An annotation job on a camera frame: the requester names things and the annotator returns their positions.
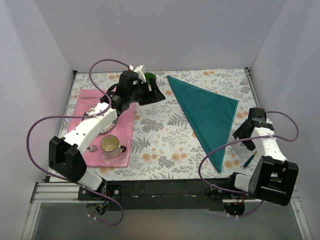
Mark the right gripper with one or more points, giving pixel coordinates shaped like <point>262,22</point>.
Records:
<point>243,132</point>

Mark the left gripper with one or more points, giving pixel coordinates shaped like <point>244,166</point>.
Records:
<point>151,90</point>

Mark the gold spoon teal handle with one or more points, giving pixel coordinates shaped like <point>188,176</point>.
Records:
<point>247,163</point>

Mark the teal cloth napkin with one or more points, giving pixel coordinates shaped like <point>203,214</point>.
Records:
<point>209,114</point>

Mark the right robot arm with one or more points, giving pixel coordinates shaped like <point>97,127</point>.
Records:
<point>274,177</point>

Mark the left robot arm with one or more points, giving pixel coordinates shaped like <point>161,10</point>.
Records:
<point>66,153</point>

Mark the green inside floral mug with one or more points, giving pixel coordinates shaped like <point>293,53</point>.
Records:
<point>150,76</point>

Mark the silver fork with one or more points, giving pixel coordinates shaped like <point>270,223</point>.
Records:
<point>90,97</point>

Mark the floral tablecloth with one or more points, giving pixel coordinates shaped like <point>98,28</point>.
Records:
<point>164,145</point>

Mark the white plate blue rim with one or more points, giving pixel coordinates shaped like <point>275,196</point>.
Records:
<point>108,128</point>

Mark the pink placemat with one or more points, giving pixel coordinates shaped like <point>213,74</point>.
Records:
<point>123,130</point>

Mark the cream enamel cup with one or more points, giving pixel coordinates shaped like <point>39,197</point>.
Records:
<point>111,146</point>

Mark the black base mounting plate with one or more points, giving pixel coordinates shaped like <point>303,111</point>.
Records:
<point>167,194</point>

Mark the silver spoon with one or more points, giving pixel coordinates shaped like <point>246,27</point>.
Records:
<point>92,148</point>

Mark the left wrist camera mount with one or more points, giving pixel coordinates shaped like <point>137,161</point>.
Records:
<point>140,70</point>

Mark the aluminium frame rail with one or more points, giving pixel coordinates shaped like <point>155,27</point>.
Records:
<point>63,192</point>

